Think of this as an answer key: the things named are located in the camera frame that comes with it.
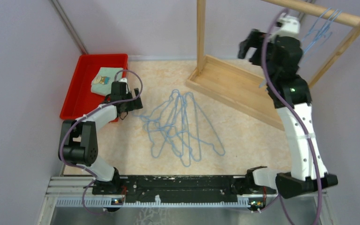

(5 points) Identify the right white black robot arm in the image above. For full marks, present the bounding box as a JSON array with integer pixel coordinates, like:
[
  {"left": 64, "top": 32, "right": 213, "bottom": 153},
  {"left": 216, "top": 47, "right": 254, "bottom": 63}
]
[{"left": 245, "top": 36, "right": 338, "bottom": 199}]

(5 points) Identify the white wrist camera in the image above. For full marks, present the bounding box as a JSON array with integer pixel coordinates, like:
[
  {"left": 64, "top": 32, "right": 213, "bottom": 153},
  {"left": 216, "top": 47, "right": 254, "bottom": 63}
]
[
  {"left": 273, "top": 13, "right": 300, "bottom": 39},
  {"left": 118, "top": 77, "right": 129, "bottom": 89}
]

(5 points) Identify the red plastic bin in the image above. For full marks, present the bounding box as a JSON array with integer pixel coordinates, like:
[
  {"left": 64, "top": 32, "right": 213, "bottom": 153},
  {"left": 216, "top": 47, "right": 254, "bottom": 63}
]
[{"left": 60, "top": 53, "right": 128, "bottom": 120}]

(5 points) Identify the wooden hanger rack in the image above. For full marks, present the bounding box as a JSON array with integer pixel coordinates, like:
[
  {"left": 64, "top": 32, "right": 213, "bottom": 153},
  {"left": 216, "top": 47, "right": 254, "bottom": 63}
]
[{"left": 186, "top": 0, "right": 360, "bottom": 130}]

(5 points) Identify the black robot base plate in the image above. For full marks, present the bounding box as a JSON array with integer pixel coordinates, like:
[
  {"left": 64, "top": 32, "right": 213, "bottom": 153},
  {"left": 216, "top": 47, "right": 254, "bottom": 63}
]
[{"left": 92, "top": 175, "right": 276, "bottom": 203}]

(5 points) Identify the folded light green cloth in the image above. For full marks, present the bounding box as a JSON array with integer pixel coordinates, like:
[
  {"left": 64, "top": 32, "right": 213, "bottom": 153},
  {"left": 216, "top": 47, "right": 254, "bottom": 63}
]
[{"left": 90, "top": 67, "right": 123, "bottom": 96}]

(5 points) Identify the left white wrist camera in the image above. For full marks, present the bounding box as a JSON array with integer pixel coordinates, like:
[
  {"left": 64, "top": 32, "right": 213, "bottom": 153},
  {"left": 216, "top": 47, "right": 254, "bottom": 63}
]
[{"left": 118, "top": 77, "right": 129, "bottom": 89}]

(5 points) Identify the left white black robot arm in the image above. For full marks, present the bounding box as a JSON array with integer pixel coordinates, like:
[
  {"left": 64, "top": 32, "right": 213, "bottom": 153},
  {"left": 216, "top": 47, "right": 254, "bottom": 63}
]
[{"left": 58, "top": 78, "right": 143, "bottom": 194}]

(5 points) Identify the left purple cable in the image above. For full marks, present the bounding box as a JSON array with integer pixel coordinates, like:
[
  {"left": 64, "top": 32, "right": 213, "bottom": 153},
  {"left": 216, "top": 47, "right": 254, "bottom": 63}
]
[{"left": 59, "top": 69, "right": 144, "bottom": 216}]

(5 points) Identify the aluminium frame rail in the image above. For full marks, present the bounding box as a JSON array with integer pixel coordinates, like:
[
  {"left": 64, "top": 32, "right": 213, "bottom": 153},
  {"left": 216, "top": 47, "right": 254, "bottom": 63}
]
[{"left": 45, "top": 175, "right": 328, "bottom": 209}]

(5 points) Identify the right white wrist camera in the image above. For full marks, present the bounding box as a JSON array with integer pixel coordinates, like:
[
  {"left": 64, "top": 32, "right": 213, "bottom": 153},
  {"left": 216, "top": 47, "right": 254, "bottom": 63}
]
[{"left": 273, "top": 13, "right": 300, "bottom": 39}]

